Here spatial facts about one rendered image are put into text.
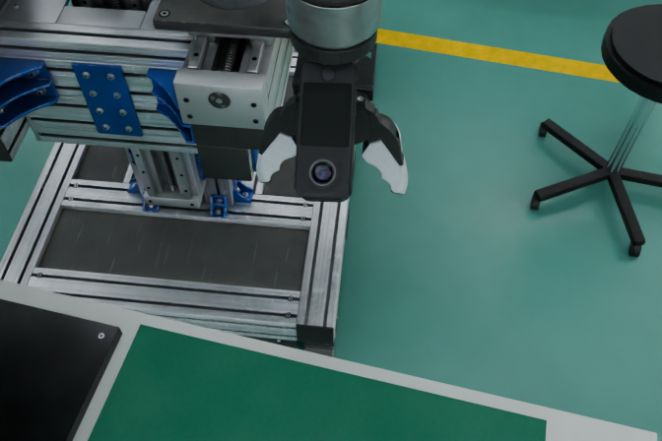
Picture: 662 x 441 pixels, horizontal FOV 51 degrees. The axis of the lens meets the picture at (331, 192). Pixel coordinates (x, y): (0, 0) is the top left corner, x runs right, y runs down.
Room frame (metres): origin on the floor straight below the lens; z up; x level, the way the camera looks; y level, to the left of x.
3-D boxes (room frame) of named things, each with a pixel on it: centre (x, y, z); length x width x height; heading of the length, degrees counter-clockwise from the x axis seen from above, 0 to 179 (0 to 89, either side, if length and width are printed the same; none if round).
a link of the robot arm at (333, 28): (0.45, 0.00, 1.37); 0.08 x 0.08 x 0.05
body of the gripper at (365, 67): (0.45, 0.00, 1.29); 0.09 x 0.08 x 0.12; 174
